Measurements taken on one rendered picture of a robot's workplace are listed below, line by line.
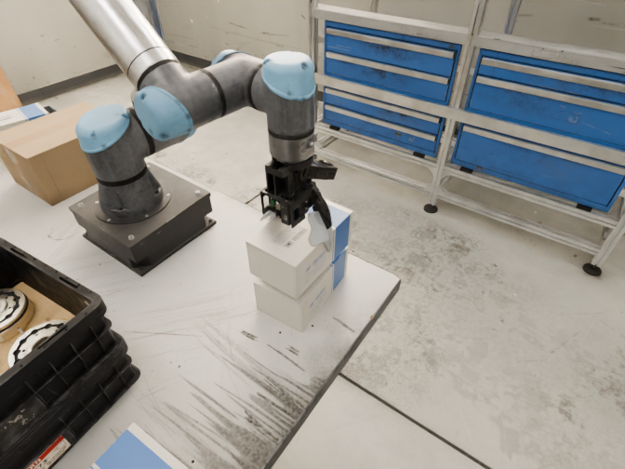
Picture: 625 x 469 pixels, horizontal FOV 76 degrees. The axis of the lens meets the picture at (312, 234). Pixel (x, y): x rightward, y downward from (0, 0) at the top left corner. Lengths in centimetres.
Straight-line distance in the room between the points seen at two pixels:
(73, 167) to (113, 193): 36
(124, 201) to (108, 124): 18
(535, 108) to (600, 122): 24
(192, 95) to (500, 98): 161
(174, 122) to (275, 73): 16
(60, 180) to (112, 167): 40
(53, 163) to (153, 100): 78
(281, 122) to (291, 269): 26
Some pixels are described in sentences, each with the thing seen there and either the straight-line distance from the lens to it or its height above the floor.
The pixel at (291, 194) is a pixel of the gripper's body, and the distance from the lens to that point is 69.
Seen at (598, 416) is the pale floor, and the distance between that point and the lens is 185.
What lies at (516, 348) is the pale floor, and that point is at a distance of 187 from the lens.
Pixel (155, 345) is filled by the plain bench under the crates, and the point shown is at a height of 70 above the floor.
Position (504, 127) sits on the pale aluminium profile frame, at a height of 60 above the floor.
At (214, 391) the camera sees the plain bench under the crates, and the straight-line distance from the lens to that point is 82.
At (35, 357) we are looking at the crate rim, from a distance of 68.
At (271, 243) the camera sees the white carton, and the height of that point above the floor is 90.
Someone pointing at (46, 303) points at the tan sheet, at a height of 83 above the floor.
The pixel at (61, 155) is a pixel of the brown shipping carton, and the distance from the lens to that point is 136.
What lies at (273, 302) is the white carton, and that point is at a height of 75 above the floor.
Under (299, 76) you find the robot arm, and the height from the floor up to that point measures 121.
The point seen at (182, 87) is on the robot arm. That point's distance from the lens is 62.
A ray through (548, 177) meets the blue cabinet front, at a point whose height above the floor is 40.
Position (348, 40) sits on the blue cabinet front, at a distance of 226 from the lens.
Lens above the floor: 141
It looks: 41 degrees down
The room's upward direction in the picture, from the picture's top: straight up
